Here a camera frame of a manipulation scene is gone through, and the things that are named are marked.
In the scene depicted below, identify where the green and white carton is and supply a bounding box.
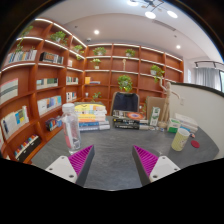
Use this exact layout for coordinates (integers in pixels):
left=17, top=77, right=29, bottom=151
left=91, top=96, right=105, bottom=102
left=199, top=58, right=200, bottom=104
left=149, top=106, right=161, bottom=127

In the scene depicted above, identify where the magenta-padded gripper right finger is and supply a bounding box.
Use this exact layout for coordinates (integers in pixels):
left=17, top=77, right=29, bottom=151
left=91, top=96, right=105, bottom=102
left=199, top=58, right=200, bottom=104
left=131, top=144, right=181, bottom=187

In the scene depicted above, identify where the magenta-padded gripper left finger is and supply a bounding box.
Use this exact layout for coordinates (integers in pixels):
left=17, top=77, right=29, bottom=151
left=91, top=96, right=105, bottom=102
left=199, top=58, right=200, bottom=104
left=45, top=144, right=96, bottom=188

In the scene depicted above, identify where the wooden artist mannequin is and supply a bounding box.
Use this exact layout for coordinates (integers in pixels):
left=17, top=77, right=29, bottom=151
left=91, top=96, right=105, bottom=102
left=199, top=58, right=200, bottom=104
left=157, top=77, right=181, bottom=129

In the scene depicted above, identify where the pale yellow printed mug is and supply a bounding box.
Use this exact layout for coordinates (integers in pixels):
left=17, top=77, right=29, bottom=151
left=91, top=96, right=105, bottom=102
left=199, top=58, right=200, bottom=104
left=171, top=127, right=190, bottom=152

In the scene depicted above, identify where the clear plastic drink bottle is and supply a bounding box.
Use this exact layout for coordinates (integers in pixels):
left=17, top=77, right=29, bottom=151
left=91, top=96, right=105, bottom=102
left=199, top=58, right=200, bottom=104
left=61, top=102, right=82, bottom=155

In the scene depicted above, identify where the orange wooden shelf unit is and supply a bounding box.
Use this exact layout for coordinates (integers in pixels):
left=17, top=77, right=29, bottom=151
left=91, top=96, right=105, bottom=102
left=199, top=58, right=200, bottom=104
left=0, top=17, right=185, bottom=164

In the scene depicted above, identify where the window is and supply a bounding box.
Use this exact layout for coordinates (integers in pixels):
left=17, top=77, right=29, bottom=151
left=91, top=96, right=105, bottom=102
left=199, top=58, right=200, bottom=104
left=219, top=70, right=224, bottom=93

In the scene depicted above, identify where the dark book stack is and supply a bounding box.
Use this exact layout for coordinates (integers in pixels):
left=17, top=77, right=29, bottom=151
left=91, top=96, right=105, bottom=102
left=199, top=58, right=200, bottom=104
left=112, top=109, right=150, bottom=131

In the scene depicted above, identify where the grey curtain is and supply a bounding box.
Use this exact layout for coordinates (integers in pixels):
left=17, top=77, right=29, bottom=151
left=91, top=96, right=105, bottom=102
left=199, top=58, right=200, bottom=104
left=194, top=66, right=221, bottom=91

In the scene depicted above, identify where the branched ceiling lamp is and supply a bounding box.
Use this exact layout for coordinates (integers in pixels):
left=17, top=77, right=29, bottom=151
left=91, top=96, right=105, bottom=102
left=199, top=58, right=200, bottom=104
left=126, top=0, right=179, bottom=20

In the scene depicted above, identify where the green and white box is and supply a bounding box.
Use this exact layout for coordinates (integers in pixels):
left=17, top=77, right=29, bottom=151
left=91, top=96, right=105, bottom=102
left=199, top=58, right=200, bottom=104
left=166, top=117, right=182, bottom=134

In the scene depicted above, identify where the dark blue chair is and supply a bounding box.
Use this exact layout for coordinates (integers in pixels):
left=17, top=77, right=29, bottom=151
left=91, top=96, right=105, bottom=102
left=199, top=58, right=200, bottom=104
left=110, top=91, right=141, bottom=116

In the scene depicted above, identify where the colourful book stack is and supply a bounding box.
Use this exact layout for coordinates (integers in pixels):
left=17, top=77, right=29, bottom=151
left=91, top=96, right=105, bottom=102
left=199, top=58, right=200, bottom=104
left=73, top=102, right=111, bottom=132

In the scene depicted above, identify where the flat round red coaster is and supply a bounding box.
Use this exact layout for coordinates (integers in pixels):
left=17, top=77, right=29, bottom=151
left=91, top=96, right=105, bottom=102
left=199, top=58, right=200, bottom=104
left=190, top=139, right=201, bottom=149

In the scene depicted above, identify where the tan chair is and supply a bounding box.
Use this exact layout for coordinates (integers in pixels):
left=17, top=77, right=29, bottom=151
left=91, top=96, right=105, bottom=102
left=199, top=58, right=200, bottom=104
left=145, top=96, right=167, bottom=118

